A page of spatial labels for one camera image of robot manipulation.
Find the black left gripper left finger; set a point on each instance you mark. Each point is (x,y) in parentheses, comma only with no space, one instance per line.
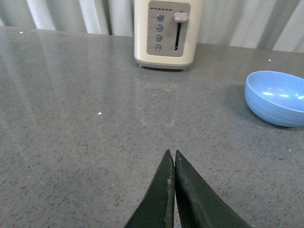
(156,210)

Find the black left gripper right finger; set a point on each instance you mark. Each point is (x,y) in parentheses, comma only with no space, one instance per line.
(198,204)

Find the blue bowl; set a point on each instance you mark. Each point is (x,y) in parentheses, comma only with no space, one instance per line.
(276,97)

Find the cream toaster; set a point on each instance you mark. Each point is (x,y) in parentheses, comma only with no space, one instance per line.
(166,32)

